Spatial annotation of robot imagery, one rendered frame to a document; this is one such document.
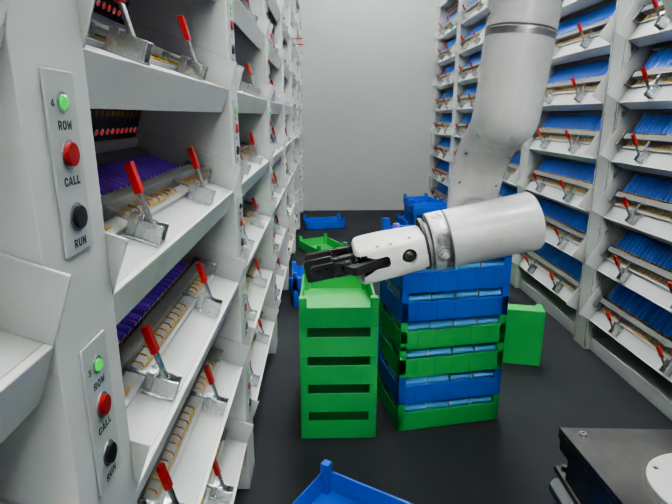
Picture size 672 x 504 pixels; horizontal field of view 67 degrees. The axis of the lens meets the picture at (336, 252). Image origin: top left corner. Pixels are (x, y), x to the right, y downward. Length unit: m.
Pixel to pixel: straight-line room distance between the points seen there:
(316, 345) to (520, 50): 0.87
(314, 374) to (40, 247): 1.07
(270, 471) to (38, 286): 1.06
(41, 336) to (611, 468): 0.73
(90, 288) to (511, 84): 0.54
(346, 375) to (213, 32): 0.86
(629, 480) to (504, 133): 0.49
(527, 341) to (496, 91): 1.30
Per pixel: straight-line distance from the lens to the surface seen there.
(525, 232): 0.73
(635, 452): 0.91
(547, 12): 0.74
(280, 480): 1.34
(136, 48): 0.59
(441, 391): 1.48
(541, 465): 1.46
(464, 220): 0.72
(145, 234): 0.60
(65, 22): 0.42
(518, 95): 0.71
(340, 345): 1.33
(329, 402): 1.40
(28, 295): 0.37
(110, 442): 0.47
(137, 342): 0.72
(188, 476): 0.85
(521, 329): 1.88
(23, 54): 0.37
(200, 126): 1.04
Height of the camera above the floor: 0.84
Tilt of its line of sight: 15 degrees down
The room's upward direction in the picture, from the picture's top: straight up
